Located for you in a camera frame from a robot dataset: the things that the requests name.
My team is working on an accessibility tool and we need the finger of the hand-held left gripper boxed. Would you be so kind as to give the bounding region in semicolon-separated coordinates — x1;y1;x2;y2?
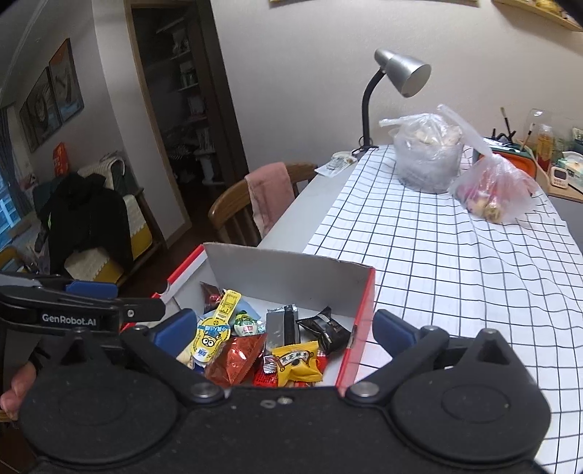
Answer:
0;272;120;300
0;292;167;337

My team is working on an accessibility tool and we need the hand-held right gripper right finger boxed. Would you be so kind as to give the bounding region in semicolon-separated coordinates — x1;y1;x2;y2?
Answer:
345;308;525;406

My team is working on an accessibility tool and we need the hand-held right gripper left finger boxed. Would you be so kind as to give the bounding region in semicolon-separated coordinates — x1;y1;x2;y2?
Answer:
43;308;226;406

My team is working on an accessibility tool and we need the yellow cartoon snack packet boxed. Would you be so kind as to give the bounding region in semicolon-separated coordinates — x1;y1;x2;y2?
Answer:
195;318;234;366

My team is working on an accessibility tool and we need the black snack packet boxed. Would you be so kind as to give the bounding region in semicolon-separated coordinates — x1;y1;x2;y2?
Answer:
295;305;352;353

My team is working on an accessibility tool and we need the shiny red snack packet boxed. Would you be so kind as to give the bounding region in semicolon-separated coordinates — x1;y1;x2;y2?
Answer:
204;334;268;389

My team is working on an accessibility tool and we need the green and white candy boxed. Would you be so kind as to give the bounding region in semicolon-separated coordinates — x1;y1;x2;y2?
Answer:
231;311;266;339

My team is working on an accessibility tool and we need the yellow pillow snack packet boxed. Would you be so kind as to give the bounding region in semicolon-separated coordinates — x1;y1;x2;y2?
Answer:
271;340;324;389

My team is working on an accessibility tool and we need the silver foil snack bar packet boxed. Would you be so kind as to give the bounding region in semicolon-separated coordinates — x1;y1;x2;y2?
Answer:
265;304;300;353

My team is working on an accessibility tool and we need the red and white cardboard box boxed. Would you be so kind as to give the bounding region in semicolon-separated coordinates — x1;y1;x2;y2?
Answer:
159;241;377;393

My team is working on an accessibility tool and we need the pink plastic bag of snacks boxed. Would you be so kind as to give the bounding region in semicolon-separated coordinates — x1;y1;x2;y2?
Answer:
436;103;541;225

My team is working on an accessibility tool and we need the person's left hand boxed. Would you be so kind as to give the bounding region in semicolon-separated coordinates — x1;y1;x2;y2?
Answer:
0;363;38;421

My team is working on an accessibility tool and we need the black jacket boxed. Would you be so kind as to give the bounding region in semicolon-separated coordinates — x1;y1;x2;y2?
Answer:
42;171;136;277

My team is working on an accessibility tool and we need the sofa with yellow cushions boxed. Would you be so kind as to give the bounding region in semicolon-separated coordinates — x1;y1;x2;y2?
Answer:
26;154;154;286

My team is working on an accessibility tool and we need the white checkered tablecloth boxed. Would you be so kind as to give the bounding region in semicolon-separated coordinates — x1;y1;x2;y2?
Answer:
302;144;583;474

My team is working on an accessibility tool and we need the window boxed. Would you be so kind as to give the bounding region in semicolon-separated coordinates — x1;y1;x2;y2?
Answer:
0;106;22;238

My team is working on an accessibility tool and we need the wooden chair with towel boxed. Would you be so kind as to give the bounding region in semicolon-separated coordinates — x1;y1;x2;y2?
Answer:
208;161;319;248

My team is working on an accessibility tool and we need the red hanging decoration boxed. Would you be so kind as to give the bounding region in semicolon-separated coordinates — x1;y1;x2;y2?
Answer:
51;141;70;177

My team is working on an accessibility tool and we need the pink towel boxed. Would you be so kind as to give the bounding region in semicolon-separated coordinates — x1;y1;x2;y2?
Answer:
244;162;297;238

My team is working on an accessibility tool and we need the small clear packet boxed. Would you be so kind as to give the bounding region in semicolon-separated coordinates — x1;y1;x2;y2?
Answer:
313;152;359;177

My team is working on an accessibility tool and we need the clear plastic bag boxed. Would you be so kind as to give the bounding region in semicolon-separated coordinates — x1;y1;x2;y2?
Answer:
378;110;466;195

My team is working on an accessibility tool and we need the orange container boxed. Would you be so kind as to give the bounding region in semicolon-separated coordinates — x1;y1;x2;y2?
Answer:
477;152;537;177

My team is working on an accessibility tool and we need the dark bookshelf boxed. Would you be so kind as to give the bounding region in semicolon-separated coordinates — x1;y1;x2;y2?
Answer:
131;0;238;229

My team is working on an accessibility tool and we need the orange drink bottle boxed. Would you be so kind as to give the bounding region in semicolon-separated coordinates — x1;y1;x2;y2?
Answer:
536;123;555;172

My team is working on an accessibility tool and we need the tissue pack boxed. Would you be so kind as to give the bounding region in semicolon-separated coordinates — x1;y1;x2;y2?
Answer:
562;154;583;191

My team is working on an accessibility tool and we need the silver desk lamp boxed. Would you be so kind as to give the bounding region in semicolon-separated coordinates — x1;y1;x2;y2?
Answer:
350;47;433;154

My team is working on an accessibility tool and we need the dark framed wall poster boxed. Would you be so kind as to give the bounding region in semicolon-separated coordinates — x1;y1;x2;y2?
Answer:
47;38;86;125
19;67;63;152

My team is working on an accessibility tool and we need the wooden wall shelf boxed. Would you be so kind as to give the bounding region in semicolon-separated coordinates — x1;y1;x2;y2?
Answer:
493;0;583;34

